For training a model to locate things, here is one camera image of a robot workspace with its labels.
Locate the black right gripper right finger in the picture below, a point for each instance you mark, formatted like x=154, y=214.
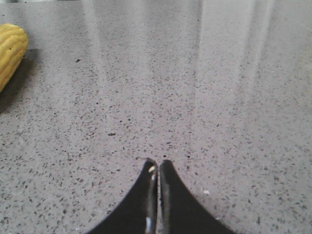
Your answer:
x=181, y=212

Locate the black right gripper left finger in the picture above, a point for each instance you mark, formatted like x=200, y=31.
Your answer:
x=137, y=212

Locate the yellow corn cob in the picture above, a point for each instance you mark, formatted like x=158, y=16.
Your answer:
x=13, y=45

